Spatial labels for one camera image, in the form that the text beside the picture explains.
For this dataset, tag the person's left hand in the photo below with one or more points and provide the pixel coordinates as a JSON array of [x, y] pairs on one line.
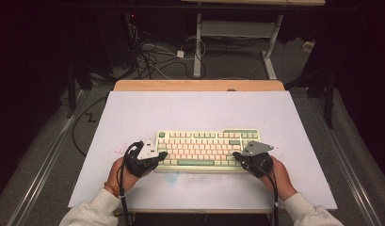
[[113, 175]]

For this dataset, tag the white power adapter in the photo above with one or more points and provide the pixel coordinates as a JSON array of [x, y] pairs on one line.
[[180, 54]]

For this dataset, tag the white table cover board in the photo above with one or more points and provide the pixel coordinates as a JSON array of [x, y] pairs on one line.
[[196, 109]]

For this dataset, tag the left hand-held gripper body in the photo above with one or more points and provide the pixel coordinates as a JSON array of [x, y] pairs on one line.
[[147, 150]]

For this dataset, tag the black stand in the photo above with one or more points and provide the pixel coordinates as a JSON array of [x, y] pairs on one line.
[[71, 94], [329, 100]]

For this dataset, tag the metal floor rail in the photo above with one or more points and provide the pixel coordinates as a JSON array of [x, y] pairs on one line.
[[45, 166], [347, 169]]

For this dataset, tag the white metal desk frame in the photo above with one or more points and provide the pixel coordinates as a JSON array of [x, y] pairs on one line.
[[234, 29]]

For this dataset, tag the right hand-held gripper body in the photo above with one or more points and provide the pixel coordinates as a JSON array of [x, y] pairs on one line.
[[257, 149]]

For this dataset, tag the cream green pink keyboard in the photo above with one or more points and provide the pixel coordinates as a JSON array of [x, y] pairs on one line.
[[202, 149]]

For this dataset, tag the small white box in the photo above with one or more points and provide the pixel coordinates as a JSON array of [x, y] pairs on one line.
[[308, 46]]

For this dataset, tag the person's right hand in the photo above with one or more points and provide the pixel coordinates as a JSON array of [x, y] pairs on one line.
[[282, 179]]

